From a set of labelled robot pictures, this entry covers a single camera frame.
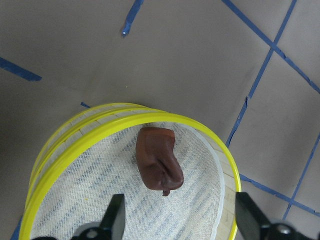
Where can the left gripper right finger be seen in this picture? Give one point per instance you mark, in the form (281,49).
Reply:
(251,221)

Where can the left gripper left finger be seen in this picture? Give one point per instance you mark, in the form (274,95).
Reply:
(112,224)

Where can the yellow steamer layer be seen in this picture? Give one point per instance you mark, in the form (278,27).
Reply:
(96,159)
(70,123)

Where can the brown bun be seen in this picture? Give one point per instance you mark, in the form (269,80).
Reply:
(156,162)

